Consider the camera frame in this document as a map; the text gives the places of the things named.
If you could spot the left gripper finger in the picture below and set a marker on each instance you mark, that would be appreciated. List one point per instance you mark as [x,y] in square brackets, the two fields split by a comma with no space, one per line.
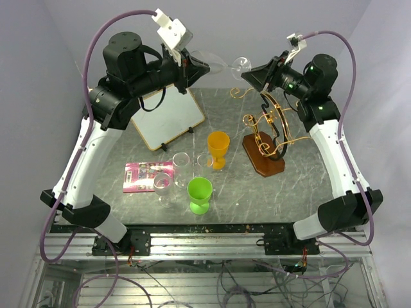
[193,75]
[194,64]

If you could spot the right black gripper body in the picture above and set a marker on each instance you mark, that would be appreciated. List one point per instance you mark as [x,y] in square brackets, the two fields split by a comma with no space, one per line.
[280,75]

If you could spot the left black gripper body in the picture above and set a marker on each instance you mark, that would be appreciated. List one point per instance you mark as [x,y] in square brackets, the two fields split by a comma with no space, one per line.
[172,72]

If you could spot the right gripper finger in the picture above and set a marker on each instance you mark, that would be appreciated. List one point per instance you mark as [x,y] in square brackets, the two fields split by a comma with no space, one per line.
[262,72]
[260,84]

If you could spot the clear tall wine glass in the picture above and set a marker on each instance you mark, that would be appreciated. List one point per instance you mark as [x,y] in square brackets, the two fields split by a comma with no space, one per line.
[237,68]

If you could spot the clear small wine glass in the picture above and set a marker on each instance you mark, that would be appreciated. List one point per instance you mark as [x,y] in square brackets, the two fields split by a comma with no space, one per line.
[204,165]

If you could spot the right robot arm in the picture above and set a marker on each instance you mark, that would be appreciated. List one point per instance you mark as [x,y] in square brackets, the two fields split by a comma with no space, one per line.
[354,202]

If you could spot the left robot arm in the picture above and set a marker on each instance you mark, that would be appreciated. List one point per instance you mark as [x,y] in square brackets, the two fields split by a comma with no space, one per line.
[133,70]

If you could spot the gold wine glass rack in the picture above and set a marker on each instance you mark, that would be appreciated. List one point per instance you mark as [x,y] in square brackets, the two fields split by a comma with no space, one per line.
[270,137]

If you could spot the clear middle wine glass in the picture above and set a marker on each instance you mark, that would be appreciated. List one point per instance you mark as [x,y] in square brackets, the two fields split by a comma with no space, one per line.
[181,164]

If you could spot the clear front wine glass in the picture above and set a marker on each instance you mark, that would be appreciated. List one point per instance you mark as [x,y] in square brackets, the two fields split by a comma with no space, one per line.
[163,187]

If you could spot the yellow framed whiteboard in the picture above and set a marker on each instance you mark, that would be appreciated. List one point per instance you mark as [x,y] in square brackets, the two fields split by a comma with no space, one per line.
[178,114]

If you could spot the orange plastic goblet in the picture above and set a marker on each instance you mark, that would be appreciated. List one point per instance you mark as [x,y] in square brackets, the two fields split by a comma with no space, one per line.
[218,143]

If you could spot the pink booklet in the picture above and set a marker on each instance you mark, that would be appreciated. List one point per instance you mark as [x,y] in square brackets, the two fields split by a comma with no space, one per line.
[139,176]

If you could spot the green plastic goblet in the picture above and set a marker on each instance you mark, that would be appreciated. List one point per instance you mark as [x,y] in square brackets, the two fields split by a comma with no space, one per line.
[199,191]

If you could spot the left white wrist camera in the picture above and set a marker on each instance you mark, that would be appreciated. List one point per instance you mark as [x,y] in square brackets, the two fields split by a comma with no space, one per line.
[171,30]

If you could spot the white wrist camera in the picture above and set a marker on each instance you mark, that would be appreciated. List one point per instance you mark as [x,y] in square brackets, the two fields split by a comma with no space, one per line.
[297,44]
[171,30]

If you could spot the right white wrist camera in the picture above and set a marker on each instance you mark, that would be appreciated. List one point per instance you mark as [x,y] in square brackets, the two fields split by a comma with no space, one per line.
[297,44]

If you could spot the aluminium mounting rail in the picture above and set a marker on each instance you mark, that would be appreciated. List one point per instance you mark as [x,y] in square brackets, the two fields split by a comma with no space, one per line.
[161,242]

